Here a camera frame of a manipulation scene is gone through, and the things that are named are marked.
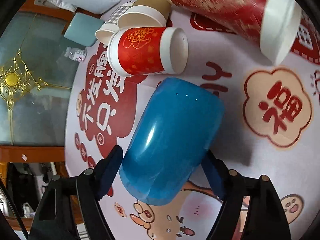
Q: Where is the blue plastic cup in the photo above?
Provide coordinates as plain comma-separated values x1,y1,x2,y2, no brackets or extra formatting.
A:
119,77,225,206

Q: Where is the small red paper cup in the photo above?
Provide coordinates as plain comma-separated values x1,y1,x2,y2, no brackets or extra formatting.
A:
107,27,189,77

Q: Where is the grey checkered paper cup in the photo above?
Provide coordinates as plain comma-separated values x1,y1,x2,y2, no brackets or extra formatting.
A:
95,2,133,45

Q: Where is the tall red patterned paper cup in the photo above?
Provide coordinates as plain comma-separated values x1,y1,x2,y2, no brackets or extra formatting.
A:
168,0,302,65

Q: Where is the brown sleeve paper cup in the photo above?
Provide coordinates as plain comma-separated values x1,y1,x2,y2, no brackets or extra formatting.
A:
117,0,171,29

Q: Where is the printed festive tablecloth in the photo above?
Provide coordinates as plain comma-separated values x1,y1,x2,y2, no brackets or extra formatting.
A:
65,8,319,239

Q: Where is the small white pill bottle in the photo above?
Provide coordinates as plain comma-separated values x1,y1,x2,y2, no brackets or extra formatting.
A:
65,47,87,62

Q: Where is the light blue canister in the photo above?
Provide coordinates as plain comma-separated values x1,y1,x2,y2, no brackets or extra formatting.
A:
64,12,104,47

